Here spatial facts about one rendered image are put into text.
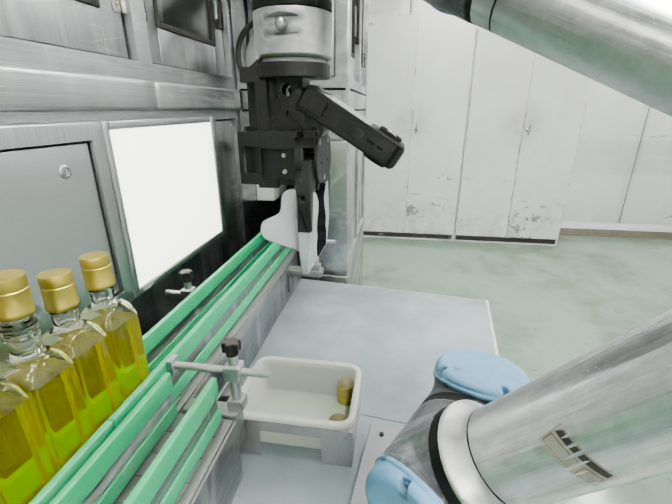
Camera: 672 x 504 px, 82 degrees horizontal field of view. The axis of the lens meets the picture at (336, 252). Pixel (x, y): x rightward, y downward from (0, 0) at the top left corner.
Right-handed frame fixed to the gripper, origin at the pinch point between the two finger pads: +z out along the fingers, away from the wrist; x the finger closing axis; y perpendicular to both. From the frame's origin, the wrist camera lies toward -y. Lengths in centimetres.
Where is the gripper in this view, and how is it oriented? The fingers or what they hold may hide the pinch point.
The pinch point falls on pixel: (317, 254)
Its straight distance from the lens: 45.0
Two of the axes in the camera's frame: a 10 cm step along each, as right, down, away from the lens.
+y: -9.8, -0.6, 1.7
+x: -1.8, 3.4, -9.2
